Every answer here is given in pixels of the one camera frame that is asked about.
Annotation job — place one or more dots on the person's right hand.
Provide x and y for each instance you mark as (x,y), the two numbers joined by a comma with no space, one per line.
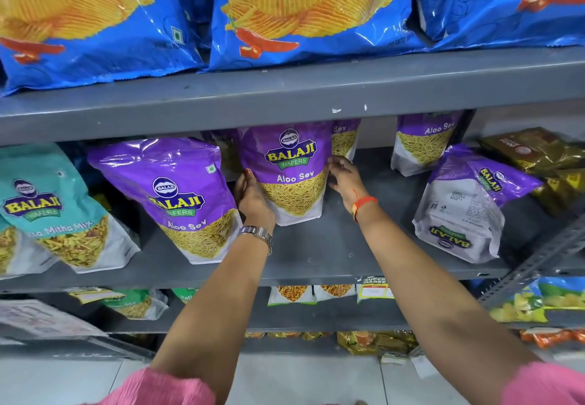
(349,183)

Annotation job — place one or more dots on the person's left hand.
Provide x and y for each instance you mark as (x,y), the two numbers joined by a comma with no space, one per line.
(256,208)

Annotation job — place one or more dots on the person's left thumb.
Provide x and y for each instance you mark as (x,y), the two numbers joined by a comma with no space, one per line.
(249,180)

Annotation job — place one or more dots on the person's right thumb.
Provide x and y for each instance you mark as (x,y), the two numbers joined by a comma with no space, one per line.
(333,181)

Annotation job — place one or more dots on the purple snack packet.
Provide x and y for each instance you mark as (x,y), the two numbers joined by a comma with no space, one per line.
(346,139)
(288,167)
(178,194)
(422,142)
(466,203)
(226,153)

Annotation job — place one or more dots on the person's left forearm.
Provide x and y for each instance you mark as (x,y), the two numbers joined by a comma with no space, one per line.
(219,308)

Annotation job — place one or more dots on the person's right forearm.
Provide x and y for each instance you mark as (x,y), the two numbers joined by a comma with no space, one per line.
(438,299)

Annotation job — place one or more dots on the orange wrist thread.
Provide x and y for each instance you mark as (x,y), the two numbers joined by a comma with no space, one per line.
(363,202)

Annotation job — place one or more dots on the silver wristwatch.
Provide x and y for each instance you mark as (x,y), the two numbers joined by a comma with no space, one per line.
(257,234)

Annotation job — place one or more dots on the grey metal shelving rack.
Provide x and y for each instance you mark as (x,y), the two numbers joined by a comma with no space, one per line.
(292,94)

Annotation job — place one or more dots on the shelf price label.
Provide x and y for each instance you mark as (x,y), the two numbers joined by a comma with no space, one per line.
(374,291)

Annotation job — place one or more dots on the row of yellow packets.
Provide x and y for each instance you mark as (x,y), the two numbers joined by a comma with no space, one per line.
(288,335)

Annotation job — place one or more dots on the green white snack packet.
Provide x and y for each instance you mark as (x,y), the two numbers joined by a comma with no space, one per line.
(137,304)

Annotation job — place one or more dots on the teal snack packet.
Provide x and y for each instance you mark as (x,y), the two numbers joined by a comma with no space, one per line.
(59,208)
(18,254)

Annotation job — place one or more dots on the yellow snack packet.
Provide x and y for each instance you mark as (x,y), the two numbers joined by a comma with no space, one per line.
(93,294)

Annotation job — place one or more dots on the golden brown snack packet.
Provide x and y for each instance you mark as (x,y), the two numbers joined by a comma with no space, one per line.
(562,190)
(534,148)

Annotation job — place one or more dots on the white price tag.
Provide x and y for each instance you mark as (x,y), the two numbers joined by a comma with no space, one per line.
(424,366)

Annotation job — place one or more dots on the pink left sleeve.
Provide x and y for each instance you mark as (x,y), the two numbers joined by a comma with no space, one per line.
(160,388)

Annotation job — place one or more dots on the pink sleeve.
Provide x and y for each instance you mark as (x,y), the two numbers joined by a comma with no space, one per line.
(160,388)
(544,384)

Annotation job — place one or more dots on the blue yellow chips bag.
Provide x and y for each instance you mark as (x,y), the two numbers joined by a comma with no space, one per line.
(539,302)

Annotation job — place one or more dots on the white printed carton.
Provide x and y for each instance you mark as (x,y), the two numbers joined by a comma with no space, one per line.
(43,320)

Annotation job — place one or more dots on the orange snack packet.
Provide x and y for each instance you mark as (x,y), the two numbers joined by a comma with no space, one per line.
(553,337)

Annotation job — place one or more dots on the pink right sleeve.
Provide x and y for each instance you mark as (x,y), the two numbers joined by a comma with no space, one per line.
(544,384)

